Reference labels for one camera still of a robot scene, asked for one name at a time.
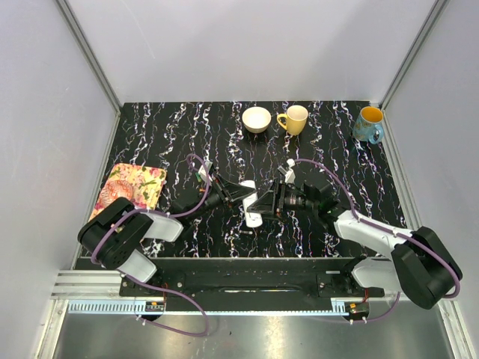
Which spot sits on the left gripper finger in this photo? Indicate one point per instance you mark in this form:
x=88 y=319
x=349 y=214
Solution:
x=222 y=185
x=236 y=193

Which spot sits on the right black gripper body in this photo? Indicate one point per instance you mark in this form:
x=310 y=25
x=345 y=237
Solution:
x=278 y=200

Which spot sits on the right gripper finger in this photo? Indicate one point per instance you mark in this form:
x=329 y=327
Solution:
x=273 y=191
x=265 y=205

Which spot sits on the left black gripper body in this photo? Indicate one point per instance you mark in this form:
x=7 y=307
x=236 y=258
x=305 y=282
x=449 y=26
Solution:
x=220 y=188

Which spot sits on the white remote control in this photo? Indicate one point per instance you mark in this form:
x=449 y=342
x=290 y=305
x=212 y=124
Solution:
x=252 y=220

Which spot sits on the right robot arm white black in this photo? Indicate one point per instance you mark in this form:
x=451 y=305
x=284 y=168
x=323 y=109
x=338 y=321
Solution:
x=414 y=262

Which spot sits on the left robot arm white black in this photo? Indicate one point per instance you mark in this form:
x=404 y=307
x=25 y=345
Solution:
x=113 y=237

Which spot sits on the cream ceramic bowl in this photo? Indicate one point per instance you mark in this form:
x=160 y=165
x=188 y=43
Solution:
x=256 y=119

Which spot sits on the floral rectangular tray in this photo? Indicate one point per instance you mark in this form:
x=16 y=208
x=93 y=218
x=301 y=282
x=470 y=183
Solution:
x=147 y=183

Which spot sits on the yellow mug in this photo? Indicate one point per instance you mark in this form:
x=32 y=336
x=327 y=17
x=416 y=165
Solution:
x=293 y=121

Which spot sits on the blue floral mug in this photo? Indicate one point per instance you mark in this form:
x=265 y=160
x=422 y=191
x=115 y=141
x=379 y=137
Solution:
x=368 y=125

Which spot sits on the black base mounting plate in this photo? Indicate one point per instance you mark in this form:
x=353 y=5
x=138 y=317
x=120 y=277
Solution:
x=308 y=283

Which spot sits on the red patterned glass bowl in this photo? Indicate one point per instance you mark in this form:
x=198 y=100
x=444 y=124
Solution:
x=115 y=189

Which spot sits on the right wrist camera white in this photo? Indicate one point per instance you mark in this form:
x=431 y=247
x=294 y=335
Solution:
x=287 y=171

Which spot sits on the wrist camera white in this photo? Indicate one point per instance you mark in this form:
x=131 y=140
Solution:
x=287 y=171
x=204 y=171

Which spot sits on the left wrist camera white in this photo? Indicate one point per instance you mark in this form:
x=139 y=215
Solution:
x=204 y=171

